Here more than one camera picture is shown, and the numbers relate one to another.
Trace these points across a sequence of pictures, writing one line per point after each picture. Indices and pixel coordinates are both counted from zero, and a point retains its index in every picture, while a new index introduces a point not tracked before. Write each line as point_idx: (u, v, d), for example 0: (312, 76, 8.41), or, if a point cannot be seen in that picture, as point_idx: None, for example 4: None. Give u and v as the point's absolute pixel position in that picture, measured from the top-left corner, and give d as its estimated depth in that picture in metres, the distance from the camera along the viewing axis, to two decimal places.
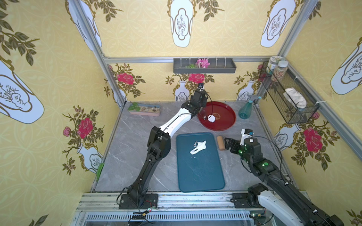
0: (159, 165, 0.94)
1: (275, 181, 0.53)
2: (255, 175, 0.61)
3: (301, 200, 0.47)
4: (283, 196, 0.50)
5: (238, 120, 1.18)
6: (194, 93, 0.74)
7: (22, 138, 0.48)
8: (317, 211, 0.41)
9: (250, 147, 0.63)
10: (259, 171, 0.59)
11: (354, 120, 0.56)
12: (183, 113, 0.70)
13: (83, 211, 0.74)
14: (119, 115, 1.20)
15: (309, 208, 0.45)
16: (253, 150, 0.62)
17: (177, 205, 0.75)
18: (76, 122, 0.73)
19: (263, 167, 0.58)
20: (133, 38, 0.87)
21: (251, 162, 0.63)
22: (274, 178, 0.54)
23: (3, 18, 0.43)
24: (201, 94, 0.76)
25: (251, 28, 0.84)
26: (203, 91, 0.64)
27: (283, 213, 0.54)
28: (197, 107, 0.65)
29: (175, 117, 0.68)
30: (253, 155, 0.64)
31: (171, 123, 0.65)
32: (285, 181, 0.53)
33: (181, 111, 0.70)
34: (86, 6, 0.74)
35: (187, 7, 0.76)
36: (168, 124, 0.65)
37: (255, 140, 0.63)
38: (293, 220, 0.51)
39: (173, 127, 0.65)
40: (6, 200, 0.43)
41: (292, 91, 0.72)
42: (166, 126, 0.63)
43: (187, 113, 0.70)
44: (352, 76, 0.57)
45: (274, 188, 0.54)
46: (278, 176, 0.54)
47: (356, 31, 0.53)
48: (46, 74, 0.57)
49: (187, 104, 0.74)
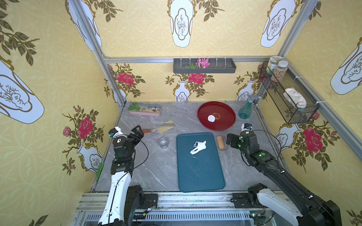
0: (159, 165, 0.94)
1: (272, 170, 0.53)
2: (253, 166, 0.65)
3: (298, 188, 0.47)
4: (279, 183, 0.51)
5: (238, 120, 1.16)
6: (116, 149, 0.57)
7: (22, 138, 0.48)
8: (313, 197, 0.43)
9: (247, 138, 0.64)
10: (256, 161, 0.59)
11: (354, 120, 0.56)
12: (119, 179, 0.53)
13: (82, 211, 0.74)
14: (119, 115, 1.22)
15: (305, 195, 0.45)
16: (250, 141, 0.64)
17: (177, 205, 0.75)
18: (76, 122, 0.73)
19: (260, 158, 0.58)
20: (133, 38, 0.87)
21: (248, 152, 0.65)
22: (271, 167, 0.54)
23: (3, 18, 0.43)
24: (123, 144, 0.61)
25: (251, 28, 0.84)
26: (122, 140, 0.60)
27: (281, 206, 0.54)
28: (129, 159, 0.62)
29: (113, 191, 0.50)
30: (250, 146, 0.65)
31: (113, 201, 0.47)
32: (282, 170, 0.53)
33: (115, 181, 0.53)
34: (86, 5, 0.74)
35: (187, 7, 0.76)
36: (109, 207, 0.45)
37: (251, 132, 0.64)
38: (289, 211, 0.51)
39: (118, 205, 0.46)
40: (6, 200, 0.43)
41: (293, 91, 0.72)
42: (108, 213, 0.44)
43: (124, 174, 0.55)
44: (352, 76, 0.57)
45: (269, 175, 0.54)
46: (275, 165, 0.55)
47: (356, 31, 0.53)
48: (46, 74, 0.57)
49: (117, 164, 0.60)
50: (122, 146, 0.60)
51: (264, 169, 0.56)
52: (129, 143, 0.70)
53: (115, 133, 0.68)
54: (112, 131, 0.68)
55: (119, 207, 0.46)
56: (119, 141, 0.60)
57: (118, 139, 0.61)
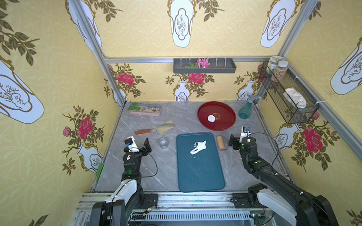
0: (159, 165, 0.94)
1: (266, 173, 0.57)
2: (250, 173, 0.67)
3: (290, 187, 0.50)
4: (275, 186, 0.53)
5: (238, 120, 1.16)
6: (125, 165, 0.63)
7: (22, 138, 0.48)
8: (304, 192, 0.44)
9: (248, 146, 0.66)
10: (252, 168, 0.63)
11: (354, 120, 0.56)
12: (127, 181, 0.62)
13: (82, 211, 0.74)
14: (119, 115, 1.20)
15: (296, 192, 0.47)
16: (250, 149, 0.66)
17: (177, 205, 0.75)
18: (76, 122, 0.73)
19: (256, 164, 0.63)
20: (133, 38, 0.87)
21: (247, 160, 0.67)
22: (266, 171, 0.58)
23: (3, 18, 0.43)
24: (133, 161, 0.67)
25: (251, 28, 0.84)
26: (132, 157, 0.66)
27: (280, 206, 0.54)
28: (138, 174, 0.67)
29: (119, 188, 0.56)
30: (249, 154, 0.68)
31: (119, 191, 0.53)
32: (275, 173, 0.57)
33: (124, 181, 0.62)
34: (86, 6, 0.74)
35: (187, 7, 0.76)
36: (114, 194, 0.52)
37: (252, 140, 0.66)
38: (289, 210, 0.51)
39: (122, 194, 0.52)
40: (6, 200, 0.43)
41: (293, 91, 0.72)
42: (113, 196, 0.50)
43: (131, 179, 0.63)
44: (352, 76, 0.57)
45: (266, 180, 0.58)
46: (269, 170, 0.59)
47: (356, 31, 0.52)
48: (46, 74, 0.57)
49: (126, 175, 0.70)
50: (131, 164, 0.67)
51: (260, 173, 0.60)
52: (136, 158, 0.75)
53: (131, 142, 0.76)
54: (129, 141, 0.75)
55: (123, 195, 0.52)
56: (128, 158, 0.66)
57: (127, 156, 0.67)
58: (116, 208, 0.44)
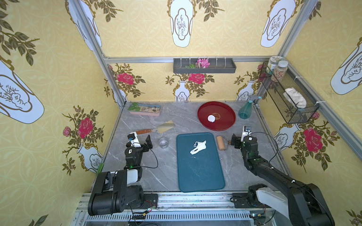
0: (159, 165, 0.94)
1: (263, 167, 0.60)
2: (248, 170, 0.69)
3: (283, 177, 0.52)
4: (270, 179, 0.56)
5: (238, 120, 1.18)
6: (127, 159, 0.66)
7: (22, 138, 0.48)
8: (295, 181, 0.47)
9: (248, 144, 0.69)
10: (251, 165, 0.66)
11: (354, 120, 0.56)
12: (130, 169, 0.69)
13: (83, 211, 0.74)
14: (119, 115, 1.22)
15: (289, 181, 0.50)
16: (250, 148, 0.69)
17: (176, 205, 0.75)
18: (76, 122, 0.73)
19: (255, 161, 0.66)
20: (133, 38, 0.87)
21: (247, 157, 0.69)
22: (262, 165, 0.61)
23: (3, 18, 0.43)
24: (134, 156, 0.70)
25: (251, 28, 0.84)
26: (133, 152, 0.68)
27: (275, 199, 0.55)
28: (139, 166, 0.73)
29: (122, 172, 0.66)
30: (249, 152, 0.71)
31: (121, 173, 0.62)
32: (271, 166, 0.60)
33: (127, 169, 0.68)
34: (86, 6, 0.74)
35: (187, 7, 0.76)
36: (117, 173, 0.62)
37: (254, 139, 0.69)
38: (283, 201, 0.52)
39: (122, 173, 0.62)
40: (6, 200, 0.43)
41: (292, 91, 0.72)
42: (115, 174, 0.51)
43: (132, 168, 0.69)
44: (352, 76, 0.57)
45: (261, 173, 0.61)
46: (266, 165, 0.61)
47: (356, 31, 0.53)
48: (46, 74, 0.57)
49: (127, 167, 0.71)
50: (132, 158, 0.69)
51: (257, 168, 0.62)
52: (137, 154, 0.77)
53: (133, 138, 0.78)
54: (131, 136, 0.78)
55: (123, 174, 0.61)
56: (130, 152, 0.69)
57: (128, 149, 0.69)
58: (119, 180, 0.47)
